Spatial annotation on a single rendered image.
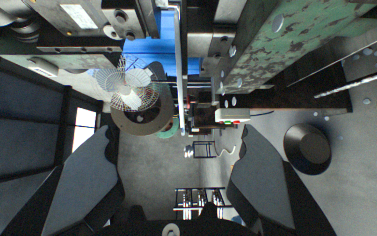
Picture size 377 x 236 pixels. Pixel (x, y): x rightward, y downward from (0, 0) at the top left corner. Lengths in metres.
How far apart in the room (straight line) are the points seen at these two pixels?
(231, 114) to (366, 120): 0.58
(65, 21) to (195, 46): 0.39
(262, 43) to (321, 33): 0.10
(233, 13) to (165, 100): 1.44
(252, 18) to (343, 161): 0.83
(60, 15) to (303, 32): 0.59
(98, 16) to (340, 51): 0.71
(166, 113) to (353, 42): 1.52
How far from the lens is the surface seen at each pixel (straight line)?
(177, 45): 0.20
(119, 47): 0.54
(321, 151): 1.04
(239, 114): 0.57
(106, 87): 1.34
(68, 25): 0.59
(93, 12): 0.51
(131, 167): 7.57
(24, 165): 4.61
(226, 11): 0.37
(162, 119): 1.67
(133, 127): 1.76
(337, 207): 1.08
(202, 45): 0.39
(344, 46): 0.61
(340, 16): 0.34
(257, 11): 0.31
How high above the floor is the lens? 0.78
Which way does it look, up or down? 2 degrees down
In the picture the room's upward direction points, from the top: 90 degrees counter-clockwise
